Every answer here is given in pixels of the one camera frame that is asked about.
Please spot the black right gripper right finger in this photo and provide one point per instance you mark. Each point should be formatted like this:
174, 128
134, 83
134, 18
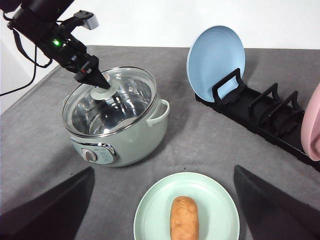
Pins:
273, 213

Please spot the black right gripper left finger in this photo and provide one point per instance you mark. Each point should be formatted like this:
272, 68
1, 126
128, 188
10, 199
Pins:
53, 215

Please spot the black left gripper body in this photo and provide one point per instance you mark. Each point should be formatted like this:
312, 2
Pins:
56, 41

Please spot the glass steamer lid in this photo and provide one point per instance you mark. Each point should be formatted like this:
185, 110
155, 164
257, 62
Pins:
93, 112

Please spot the green plate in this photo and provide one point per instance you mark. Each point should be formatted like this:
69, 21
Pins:
218, 212

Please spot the brown potato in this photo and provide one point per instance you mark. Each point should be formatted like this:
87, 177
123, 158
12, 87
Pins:
184, 219

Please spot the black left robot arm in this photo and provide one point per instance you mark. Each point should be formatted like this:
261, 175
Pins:
47, 10

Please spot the green electric steamer pot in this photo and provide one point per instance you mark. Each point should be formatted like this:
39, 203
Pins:
128, 146

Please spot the black plate rack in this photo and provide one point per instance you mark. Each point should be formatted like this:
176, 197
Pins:
268, 114

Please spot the pink plate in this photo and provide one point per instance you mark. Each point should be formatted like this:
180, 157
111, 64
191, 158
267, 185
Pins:
310, 126

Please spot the blue plate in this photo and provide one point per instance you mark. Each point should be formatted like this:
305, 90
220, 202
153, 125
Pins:
215, 53

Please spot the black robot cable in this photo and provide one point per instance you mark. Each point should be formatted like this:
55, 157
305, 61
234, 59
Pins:
35, 71

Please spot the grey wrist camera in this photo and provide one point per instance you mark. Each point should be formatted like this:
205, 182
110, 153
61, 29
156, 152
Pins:
88, 19

